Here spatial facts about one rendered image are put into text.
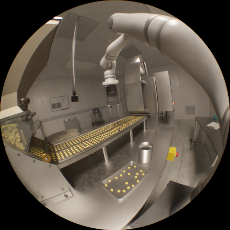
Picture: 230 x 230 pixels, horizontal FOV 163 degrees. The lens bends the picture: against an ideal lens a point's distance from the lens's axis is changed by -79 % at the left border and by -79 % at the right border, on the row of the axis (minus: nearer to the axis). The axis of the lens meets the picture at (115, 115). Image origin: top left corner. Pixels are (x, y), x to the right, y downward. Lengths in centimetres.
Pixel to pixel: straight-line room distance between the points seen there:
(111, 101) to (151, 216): 58
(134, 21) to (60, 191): 59
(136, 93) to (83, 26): 163
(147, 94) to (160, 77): 23
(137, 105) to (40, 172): 85
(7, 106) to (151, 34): 44
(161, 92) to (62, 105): 394
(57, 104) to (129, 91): 363
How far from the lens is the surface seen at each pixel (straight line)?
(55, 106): 409
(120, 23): 28
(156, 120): 85
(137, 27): 20
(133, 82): 84
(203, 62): 15
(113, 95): 49
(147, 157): 45
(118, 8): 173
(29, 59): 36
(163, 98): 86
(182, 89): 432
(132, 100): 84
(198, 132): 226
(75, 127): 377
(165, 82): 87
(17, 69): 37
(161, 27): 16
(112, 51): 44
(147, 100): 84
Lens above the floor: 113
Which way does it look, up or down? 9 degrees down
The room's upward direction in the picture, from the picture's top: 8 degrees counter-clockwise
